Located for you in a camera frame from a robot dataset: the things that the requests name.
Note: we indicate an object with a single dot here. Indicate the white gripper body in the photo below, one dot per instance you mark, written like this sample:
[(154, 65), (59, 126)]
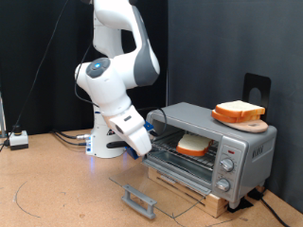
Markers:
[(134, 135)]

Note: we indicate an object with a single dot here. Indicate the white bread slice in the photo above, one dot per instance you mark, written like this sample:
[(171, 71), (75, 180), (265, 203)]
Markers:
[(194, 144), (240, 108), (227, 119)]

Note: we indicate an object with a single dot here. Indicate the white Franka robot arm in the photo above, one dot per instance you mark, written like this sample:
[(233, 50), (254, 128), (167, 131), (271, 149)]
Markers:
[(107, 78)]

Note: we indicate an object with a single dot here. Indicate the metal oven rack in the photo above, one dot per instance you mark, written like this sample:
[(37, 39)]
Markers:
[(205, 160)]

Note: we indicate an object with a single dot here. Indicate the silver oven knob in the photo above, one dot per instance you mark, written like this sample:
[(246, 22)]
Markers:
[(222, 185), (227, 165)]

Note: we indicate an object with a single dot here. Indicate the silver toaster oven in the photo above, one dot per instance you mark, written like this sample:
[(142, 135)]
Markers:
[(252, 154)]

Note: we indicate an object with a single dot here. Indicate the slotted wooden block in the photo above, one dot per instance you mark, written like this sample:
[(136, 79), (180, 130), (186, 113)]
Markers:
[(217, 206)]

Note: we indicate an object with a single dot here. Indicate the emergency stop button box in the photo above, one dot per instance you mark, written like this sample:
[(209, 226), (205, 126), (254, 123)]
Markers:
[(17, 140)]

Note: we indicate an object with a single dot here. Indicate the round wooden board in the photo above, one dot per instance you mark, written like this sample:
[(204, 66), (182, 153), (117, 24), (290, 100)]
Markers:
[(252, 126)]

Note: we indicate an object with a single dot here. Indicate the grey metal pole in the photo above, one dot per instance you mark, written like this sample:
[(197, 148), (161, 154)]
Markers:
[(2, 116)]

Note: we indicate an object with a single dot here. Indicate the black metal bookend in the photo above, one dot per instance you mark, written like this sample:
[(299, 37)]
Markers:
[(257, 80)]

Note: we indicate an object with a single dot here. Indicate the black foot pad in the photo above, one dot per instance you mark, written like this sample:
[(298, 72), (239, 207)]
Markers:
[(255, 194)]

